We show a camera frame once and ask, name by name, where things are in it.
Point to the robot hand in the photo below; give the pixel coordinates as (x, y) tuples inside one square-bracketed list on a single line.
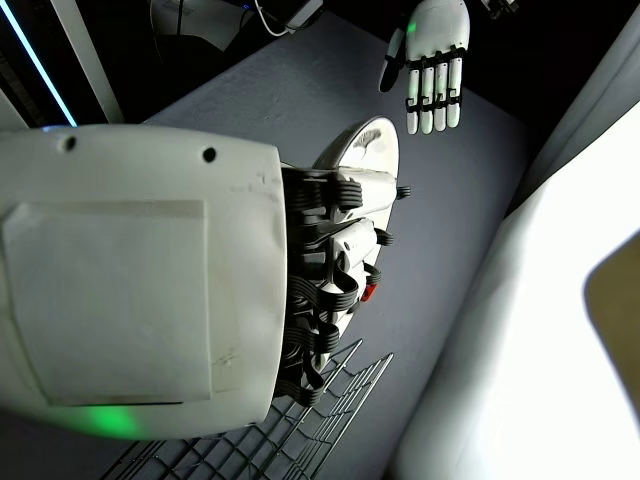
[(125, 275), (440, 30)]

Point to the white ceramic plate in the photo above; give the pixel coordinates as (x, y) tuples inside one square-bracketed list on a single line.
[(375, 155)]

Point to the grey power adapter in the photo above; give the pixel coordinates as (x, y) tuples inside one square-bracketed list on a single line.
[(302, 12)]

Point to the grey table cloth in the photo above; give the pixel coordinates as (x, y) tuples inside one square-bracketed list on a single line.
[(450, 200)]

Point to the glowing light strip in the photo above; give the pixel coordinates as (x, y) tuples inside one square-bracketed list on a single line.
[(40, 70)]

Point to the red pentagon block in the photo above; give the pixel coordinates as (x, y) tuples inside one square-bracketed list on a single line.
[(370, 293)]

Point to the white fabric curtain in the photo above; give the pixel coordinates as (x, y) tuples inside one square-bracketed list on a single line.
[(525, 325)]

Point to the dark olive rounded panel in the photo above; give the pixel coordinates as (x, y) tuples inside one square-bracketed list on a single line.
[(620, 310)]

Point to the white metal post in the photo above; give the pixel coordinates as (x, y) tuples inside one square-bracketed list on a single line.
[(85, 60)]

